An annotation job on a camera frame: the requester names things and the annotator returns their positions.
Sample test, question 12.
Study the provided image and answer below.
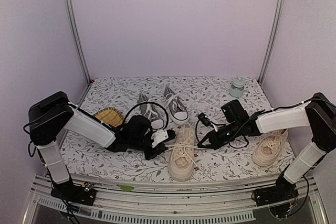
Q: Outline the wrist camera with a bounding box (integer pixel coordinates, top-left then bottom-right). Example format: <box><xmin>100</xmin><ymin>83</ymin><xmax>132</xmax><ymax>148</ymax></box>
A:
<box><xmin>197</xmin><ymin>113</ymin><xmax>218</xmax><ymax>131</ymax></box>
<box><xmin>151</xmin><ymin>130</ymin><xmax>176</xmax><ymax>148</ymax></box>

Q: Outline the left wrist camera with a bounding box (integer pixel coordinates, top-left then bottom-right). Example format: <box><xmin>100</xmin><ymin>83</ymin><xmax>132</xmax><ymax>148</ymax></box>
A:
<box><xmin>151</xmin><ymin>130</ymin><xmax>176</xmax><ymax>148</ymax></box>

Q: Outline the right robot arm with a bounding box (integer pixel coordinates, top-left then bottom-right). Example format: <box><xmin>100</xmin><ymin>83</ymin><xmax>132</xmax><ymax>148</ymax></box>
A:
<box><xmin>197</xmin><ymin>92</ymin><xmax>335</xmax><ymax>201</ymax></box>

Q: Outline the black camera cable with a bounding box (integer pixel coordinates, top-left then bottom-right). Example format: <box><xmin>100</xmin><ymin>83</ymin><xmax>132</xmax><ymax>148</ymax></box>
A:
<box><xmin>194</xmin><ymin>115</ymin><xmax>266</xmax><ymax>151</ymax></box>
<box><xmin>123</xmin><ymin>102</ymin><xmax>169</xmax><ymax>130</ymax></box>

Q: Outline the aluminium front rail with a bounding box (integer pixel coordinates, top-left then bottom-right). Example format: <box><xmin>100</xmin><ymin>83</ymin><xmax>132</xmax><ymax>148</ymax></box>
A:
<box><xmin>22</xmin><ymin>174</ymin><xmax>329</xmax><ymax>224</ymax></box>

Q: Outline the grey sneaker with white laces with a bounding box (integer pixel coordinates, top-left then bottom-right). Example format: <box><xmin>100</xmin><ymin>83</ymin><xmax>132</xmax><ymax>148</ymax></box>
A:
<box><xmin>140</xmin><ymin>103</ymin><xmax>164</xmax><ymax>130</ymax></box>

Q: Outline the green tape piece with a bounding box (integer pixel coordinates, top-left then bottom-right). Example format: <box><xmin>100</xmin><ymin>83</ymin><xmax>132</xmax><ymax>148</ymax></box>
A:
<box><xmin>118</xmin><ymin>185</ymin><xmax>134</xmax><ymax>192</ymax></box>

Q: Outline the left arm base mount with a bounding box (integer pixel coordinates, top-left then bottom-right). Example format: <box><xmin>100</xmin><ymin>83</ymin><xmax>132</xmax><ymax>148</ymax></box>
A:
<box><xmin>51</xmin><ymin>180</ymin><xmax>97</xmax><ymax>206</ymax></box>

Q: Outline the aluminium frame post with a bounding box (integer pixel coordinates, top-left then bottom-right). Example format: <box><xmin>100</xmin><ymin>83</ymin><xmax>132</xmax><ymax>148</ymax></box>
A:
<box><xmin>258</xmin><ymin>0</ymin><xmax>285</xmax><ymax>86</ymax></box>
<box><xmin>64</xmin><ymin>0</ymin><xmax>91</xmax><ymax>84</ymax></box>

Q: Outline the black right camera cable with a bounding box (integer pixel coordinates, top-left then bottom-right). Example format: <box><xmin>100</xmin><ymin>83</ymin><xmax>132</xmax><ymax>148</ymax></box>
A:
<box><xmin>194</xmin><ymin>115</ymin><xmax>266</xmax><ymax>151</ymax></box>

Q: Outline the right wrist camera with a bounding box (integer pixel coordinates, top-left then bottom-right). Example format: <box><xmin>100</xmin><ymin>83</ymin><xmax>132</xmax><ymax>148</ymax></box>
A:
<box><xmin>197</xmin><ymin>113</ymin><xmax>218</xmax><ymax>131</ymax></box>

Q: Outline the black left camera cable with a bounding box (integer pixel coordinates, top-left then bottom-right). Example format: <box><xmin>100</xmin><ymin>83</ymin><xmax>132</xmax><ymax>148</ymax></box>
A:
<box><xmin>123</xmin><ymin>102</ymin><xmax>169</xmax><ymax>130</ymax></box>

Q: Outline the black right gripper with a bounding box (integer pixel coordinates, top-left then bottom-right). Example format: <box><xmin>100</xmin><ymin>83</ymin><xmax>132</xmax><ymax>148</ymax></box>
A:
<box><xmin>198</xmin><ymin>120</ymin><xmax>242</xmax><ymax>150</ymax></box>

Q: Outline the beige sneaker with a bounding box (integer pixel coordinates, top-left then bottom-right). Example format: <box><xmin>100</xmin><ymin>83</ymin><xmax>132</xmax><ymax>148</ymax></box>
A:
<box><xmin>168</xmin><ymin>123</ymin><xmax>198</xmax><ymax>182</ymax></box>
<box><xmin>252</xmin><ymin>129</ymin><xmax>288</xmax><ymax>167</ymax></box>

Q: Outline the right aluminium frame post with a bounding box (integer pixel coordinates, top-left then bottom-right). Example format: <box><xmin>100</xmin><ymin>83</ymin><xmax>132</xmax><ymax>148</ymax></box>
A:
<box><xmin>258</xmin><ymin>0</ymin><xmax>285</xmax><ymax>86</ymax></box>

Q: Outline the left aluminium frame post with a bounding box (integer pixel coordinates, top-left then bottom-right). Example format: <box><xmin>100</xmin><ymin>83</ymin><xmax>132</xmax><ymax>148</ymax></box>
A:
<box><xmin>64</xmin><ymin>0</ymin><xmax>91</xmax><ymax>84</ymax></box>

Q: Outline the floral patterned table mat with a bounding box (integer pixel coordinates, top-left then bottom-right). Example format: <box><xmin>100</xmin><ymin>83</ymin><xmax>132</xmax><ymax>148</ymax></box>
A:
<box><xmin>60</xmin><ymin>77</ymin><xmax>294</xmax><ymax>183</ymax></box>

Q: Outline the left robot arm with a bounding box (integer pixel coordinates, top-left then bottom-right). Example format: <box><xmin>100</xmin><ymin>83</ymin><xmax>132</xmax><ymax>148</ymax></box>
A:
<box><xmin>24</xmin><ymin>91</ymin><xmax>169</xmax><ymax>200</ymax></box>

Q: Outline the yellow bamboo fan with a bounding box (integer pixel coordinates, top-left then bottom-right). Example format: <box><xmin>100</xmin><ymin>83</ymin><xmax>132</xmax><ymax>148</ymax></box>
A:
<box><xmin>93</xmin><ymin>107</ymin><xmax>124</xmax><ymax>127</ymax></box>

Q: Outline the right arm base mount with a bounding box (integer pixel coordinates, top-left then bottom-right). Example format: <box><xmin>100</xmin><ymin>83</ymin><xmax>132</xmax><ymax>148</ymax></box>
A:
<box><xmin>251</xmin><ymin>174</ymin><xmax>299</xmax><ymax>206</ymax></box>

